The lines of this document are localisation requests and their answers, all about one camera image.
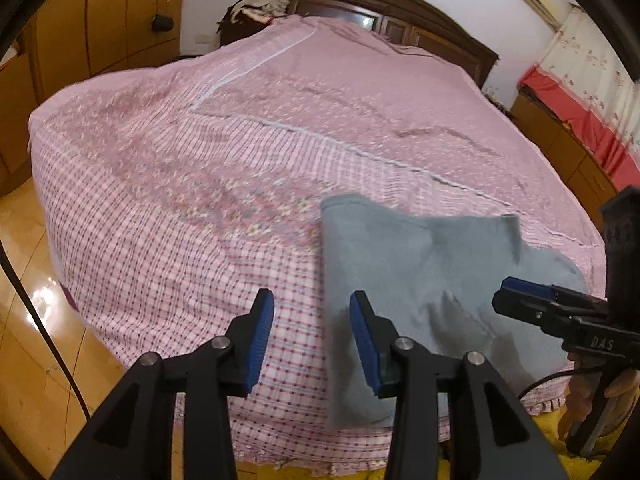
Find person's right hand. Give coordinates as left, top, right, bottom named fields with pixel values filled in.
left=559, top=354, right=640, bottom=439

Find pile of clothes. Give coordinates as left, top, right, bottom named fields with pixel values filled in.
left=217, top=0, right=292, bottom=27

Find red cloth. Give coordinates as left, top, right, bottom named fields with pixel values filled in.
left=520, top=67, right=640, bottom=190

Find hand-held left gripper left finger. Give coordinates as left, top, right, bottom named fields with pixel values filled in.
left=50, top=288, right=276, bottom=480

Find floral curtain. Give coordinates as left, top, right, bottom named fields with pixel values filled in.
left=537, top=5, right=640, bottom=151

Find pink checked bedspread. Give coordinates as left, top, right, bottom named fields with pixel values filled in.
left=27, top=15, right=608, bottom=476

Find wooden wardrobe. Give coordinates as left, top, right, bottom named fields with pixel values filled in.
left=0, top=0, right=189, bottom=196

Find low wooden cabinet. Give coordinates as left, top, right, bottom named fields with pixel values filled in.
left=510, top=87, right=621, bottom=221

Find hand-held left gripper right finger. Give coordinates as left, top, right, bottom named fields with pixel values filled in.
left=348, top=290, right=571, bottom=480

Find grey pants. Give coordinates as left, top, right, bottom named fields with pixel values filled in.
left=320, top=194, right=591, bottom=431

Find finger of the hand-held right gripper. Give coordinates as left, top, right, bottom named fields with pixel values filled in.
left=492, top=290, right=566, bottom=339
left=502, top=277, right=609, bottom=314

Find dark wooden headboard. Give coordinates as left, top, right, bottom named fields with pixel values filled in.
left=220, top=0, right=501, bottom=92

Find black cable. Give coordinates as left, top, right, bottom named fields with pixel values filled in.
left=517, top=367, right=578, bottom=402
left=0, top=247, right=94, bottom=419

